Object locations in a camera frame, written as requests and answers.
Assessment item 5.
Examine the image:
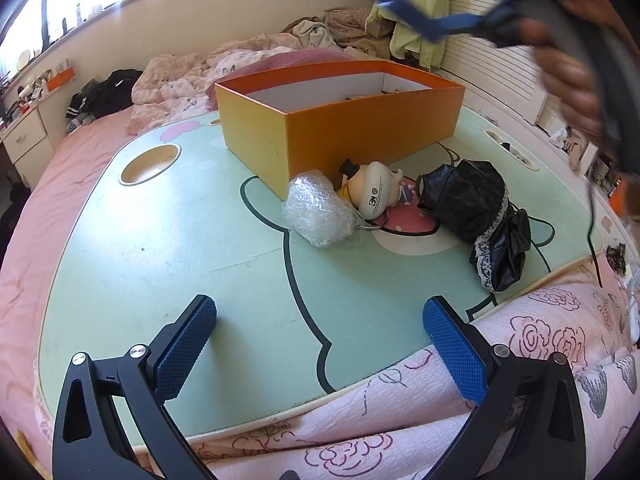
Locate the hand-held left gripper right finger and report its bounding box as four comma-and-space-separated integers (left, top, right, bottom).
422, 296, 587, 480

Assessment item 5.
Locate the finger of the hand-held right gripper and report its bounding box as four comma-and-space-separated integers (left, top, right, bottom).
375, 0, 516, 43

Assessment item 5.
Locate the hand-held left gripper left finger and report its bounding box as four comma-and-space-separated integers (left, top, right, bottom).
51, 294, 218, 480

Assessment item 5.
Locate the orange cardboard box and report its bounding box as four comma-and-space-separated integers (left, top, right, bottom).
214, 59, 467, 200

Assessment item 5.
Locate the black lace-trimmed umbrella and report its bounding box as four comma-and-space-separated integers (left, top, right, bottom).
416, 159, 532, 293

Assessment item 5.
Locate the doll figure keychain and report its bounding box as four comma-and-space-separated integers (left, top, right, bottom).
337, 158, 418, 233

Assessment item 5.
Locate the bubble wrap bundle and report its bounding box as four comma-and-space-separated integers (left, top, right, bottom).
281, 169, 357, 248

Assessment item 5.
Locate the green cartoon desktop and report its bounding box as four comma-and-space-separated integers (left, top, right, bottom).
37, 102, 608, 421

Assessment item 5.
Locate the person's right hand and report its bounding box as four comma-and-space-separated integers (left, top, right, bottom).
520, 15, 604, 133

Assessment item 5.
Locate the light green hanging cloth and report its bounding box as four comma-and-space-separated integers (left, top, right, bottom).
365, 0, 451, 68

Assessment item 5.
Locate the beige clothes pile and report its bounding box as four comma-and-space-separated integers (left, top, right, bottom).
282, 7, 373, 53

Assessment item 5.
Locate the white slatted panel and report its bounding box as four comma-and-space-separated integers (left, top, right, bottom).
442, 0, 561, 126

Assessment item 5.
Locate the pink rose-print blanket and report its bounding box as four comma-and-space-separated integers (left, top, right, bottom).
190, 257, 640, 480

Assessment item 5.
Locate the pink floral duvet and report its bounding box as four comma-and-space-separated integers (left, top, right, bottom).
125, 32, 351, 136

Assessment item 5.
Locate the white drawer cabinet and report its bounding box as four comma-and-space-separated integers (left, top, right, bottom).
0, 107, 56, 176

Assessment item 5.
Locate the black clothes pile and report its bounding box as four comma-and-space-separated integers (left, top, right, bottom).
66, 69, 143, 133

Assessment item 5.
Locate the small orange box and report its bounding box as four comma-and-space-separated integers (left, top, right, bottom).
47, 67, 76, 91

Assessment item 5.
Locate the black cable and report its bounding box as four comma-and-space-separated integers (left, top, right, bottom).
585, 175, 603, 288

